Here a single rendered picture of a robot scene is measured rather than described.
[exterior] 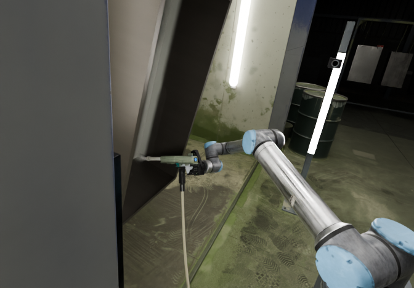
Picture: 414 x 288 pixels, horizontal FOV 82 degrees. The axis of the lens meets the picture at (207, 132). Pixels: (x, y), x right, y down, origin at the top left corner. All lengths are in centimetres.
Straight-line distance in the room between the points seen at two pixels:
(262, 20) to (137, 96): 225
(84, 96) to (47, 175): 8
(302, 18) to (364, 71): 500
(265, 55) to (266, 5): 51
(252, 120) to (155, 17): 239
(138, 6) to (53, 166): 72
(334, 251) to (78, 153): 77
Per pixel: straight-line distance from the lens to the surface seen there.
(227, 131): 324
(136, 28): 91
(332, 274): 91
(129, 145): 103
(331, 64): 203
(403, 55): 802
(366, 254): 91
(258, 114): 305
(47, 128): 24
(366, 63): 776
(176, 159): 146
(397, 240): 99
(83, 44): 25
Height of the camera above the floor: 143
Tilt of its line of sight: 22 degrees down
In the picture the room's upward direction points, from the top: 7 degrees clockwise
